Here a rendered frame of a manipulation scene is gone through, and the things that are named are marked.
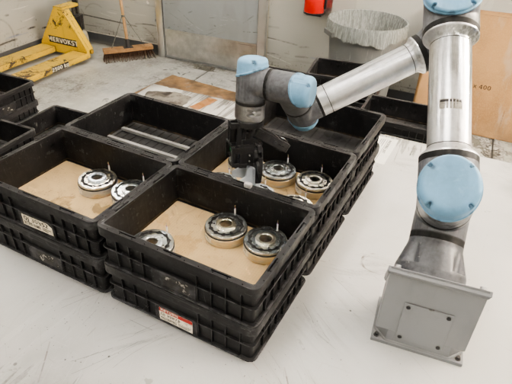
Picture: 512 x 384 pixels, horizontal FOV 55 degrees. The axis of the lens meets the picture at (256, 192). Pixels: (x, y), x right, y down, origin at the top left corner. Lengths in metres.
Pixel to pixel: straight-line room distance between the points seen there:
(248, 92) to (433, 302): 0.62
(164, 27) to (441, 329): 4.09
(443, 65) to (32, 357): 1.06
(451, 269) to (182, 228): 0.62
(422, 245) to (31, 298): 0.91
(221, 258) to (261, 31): 3.33
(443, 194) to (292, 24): 3.38
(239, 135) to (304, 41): 3.06
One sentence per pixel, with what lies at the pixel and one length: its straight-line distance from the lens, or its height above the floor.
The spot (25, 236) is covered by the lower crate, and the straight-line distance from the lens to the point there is 1.38.
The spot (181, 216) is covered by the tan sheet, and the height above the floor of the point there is 0.83.
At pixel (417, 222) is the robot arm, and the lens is 1.13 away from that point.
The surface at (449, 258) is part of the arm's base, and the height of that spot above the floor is 0.93.
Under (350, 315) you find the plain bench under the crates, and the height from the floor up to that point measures 0.70.
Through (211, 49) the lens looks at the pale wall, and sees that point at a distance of 4.59.
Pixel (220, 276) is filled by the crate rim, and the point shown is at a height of 0.93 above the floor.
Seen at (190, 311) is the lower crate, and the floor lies 0.78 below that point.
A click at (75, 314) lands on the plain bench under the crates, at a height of 0.70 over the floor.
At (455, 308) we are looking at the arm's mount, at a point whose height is 0.86.
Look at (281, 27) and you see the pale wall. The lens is 4.28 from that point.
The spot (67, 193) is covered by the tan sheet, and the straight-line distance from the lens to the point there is 1.41.
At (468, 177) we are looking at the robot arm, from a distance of 0.99.
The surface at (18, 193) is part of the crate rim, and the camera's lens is 1.26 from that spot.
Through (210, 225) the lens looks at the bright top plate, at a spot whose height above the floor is 0.86.
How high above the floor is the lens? 1.59
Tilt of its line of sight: 34 degrees down
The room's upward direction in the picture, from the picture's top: 3 degrees clockwise
